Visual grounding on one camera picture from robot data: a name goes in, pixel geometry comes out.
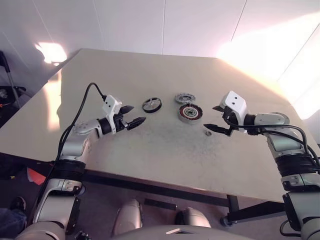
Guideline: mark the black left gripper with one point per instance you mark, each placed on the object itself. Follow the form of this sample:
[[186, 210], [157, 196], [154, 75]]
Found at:
[[121, 123]]

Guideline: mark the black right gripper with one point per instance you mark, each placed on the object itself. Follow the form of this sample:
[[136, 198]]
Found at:
[[231, 118]]

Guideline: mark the black ring part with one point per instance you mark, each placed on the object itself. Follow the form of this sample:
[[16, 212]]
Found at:
[[146, 106]]

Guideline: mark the motor stator with copper windings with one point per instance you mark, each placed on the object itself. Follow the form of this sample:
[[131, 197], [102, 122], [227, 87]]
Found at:
[[190, 112]]

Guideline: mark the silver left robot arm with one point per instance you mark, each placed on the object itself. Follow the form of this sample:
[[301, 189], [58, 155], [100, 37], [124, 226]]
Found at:
[[75, 145]]

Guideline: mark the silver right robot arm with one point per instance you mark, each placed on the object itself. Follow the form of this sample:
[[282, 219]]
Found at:
[[275, 120]]

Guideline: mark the grey motor cover with circuit board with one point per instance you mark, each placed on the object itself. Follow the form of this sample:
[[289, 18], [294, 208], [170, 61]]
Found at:
[[183, 97]]

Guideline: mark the beige left robot leg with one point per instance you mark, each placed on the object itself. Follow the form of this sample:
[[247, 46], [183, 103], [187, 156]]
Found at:
[[128, 217]]

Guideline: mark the beige robot leg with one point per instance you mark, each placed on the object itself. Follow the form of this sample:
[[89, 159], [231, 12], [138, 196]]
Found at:
[[192, 217], [128, 217]]

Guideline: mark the beige right robot leg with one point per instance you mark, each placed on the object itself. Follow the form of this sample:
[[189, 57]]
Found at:
[[192, 217]]

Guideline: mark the black table caster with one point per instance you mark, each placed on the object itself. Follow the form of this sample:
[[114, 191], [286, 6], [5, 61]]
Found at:
[[225, 222]]

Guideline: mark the red object on floor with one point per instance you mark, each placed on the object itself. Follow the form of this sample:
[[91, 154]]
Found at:
[[35, 176]]

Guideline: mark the beige robot torso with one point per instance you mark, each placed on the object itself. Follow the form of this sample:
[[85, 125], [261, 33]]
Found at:
[[150, 233]]

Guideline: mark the metal stand with black parts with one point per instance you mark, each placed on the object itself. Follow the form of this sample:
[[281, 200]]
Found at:
[[11, 80]]

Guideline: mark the dark shoe of bystander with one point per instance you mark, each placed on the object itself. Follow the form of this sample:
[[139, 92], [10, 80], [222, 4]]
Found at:
[[18, 203]]

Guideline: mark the blue jeans of bystander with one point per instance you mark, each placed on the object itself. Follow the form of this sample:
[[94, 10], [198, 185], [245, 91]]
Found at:
[[12, 221]]

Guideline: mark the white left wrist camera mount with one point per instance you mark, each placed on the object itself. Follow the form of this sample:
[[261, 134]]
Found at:
[[112, 103]]

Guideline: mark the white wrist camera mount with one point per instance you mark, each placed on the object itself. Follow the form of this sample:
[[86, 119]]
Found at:
[[236, 102], [112, 103]]

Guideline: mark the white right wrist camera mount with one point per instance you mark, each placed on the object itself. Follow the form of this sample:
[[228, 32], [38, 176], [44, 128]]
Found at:
[[236, 102]]

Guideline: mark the black table frame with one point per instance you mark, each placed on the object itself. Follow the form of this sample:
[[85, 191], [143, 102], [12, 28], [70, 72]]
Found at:
[[150, 186]]

